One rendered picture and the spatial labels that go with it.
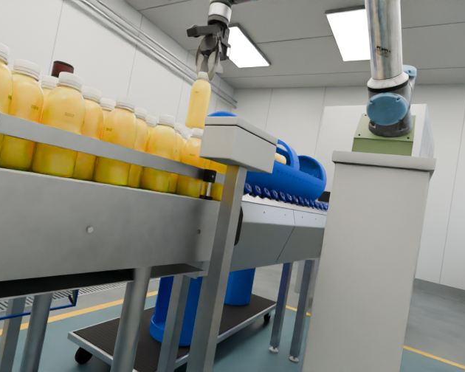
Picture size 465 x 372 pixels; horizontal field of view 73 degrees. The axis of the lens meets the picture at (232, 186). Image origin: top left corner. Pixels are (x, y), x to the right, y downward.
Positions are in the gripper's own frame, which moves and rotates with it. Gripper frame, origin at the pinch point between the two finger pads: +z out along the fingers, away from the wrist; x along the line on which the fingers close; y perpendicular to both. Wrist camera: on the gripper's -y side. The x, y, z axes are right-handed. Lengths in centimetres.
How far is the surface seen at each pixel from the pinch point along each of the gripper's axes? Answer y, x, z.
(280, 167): 43.5, -11.0, 22.1
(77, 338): 12, 62, 115
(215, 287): -11, -27, 61
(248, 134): -13.6, -31.0, 22.8
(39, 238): -51, -20, 50
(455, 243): 535, -76, 49
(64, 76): -49, -15, 22
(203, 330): -11, -26, 72
